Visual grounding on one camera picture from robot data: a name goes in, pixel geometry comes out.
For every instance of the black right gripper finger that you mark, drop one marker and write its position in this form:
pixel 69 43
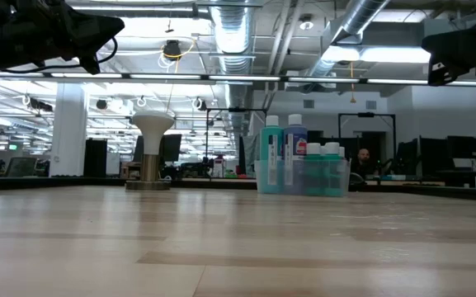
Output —
pixel 452 55
pixel 448 41

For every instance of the silver round air duct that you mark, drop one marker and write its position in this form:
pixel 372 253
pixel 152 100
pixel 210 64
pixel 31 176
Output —
pixel 233 33

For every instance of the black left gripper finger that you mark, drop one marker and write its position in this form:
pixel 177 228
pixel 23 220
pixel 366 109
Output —
pixel 111 45
pixel 93 29

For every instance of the silver slanted air duct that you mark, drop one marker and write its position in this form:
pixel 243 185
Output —
pixel 361 14

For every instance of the black cabinet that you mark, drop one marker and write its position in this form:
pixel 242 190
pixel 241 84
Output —
pixel 96 158

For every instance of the person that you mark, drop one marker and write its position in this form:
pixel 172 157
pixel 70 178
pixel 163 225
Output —
pixel 362 156

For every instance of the round ceiling lamp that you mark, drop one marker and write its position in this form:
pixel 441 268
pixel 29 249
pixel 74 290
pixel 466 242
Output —
pixel 306 24

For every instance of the black tube frame stand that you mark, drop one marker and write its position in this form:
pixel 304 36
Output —
pixel 237 109
pixel 365 114

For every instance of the black flat monitor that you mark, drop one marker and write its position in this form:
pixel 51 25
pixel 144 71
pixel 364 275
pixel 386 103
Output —
pixel 173 146

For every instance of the tall teal paint bottle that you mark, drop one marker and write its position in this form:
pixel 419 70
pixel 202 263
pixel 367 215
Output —
pixel 266 144

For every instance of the black monitor on arm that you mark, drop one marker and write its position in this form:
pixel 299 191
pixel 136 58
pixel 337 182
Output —
pixel 462 146

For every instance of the clear plastic bin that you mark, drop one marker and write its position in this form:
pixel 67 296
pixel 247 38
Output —
pixel 346 185

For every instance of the white jug red cap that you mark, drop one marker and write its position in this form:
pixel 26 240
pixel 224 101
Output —
pixel 219 167

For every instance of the wide black monitor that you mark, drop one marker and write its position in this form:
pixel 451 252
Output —
pixel 427 156

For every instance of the white mushroom lamp brass base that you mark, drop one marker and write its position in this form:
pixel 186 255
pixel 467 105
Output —
pixel 152 128

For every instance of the tall blue labelled paint bottle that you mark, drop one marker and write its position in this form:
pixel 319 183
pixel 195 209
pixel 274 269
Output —
pixel 296 136

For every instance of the grey tilted screen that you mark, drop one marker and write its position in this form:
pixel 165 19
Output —
pixel 21 167

